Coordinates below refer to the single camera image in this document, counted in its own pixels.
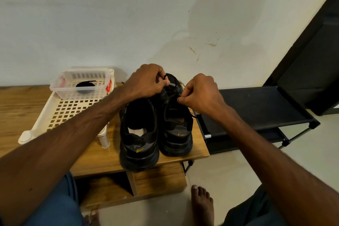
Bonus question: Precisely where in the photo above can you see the person's right hand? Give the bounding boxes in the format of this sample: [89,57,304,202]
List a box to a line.
[177,73,230,121]

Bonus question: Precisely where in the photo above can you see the person's left hand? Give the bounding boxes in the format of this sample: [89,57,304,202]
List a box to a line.
[121,64,172,102]

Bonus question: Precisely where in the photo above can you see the single black shoelace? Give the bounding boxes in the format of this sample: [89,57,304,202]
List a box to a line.
[161,75,186,108]

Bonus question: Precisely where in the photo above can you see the black shoe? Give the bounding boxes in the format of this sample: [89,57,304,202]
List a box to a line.
[119,97,161,172]
[158,73,194,157]

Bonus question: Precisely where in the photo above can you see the black shoelaces bundle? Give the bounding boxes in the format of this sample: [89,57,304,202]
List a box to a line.
[75,81,97,89]

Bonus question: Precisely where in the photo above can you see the person's right forearm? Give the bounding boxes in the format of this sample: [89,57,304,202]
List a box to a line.
[217,108,339,226]

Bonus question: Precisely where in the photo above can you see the person's left forearm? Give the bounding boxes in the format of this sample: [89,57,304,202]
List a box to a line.
[0,85,136,226]

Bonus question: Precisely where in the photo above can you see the person's blue shorts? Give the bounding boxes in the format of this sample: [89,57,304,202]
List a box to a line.
[0,173,289,226]

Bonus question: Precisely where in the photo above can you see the black shoe rack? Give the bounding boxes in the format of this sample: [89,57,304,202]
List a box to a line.
[193,86,321,155]

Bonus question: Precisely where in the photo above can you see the small white plastic basket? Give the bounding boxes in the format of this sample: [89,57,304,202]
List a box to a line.
[50,69,115,101]

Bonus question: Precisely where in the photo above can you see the large white plastic tray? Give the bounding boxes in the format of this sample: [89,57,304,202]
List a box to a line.
[18,68,115,149]

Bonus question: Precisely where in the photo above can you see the dark door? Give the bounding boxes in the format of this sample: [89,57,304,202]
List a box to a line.
[264,0,339,116]

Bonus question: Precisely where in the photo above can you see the low wooden table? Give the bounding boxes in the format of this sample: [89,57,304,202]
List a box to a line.
[0,84,210,212]

